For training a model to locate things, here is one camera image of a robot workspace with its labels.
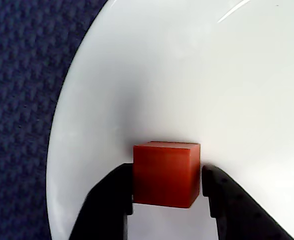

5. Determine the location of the blue woven table cloth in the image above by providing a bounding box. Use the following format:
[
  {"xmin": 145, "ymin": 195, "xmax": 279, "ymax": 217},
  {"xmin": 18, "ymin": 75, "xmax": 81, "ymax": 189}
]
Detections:
[{"xmin": 0, "ymin": 0, "xmax": 113, "ymax": 240}]

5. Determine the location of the red cube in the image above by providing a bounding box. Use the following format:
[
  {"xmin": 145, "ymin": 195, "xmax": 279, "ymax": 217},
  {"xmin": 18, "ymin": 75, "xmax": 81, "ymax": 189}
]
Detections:
[{"xmin": 132, "ymin": 140, "xmax": 202, "ymax": 209}]

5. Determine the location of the white round plate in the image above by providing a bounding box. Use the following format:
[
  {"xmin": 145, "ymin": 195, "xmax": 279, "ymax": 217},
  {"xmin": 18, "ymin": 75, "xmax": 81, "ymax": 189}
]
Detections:
[{"xmin": 45, "ymin": 0, "xmax": 294, "ymax": 240}]

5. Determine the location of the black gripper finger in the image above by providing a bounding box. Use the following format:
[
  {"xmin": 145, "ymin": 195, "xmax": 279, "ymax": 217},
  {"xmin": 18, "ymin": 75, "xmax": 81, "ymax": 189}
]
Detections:
[
  {"xmin": 68, "ymin": 162, "xmax": 135, "ymax": 240},
  {"xmin": 201, "ymin": 164, "xmax": 294, "ymax": 240}
]

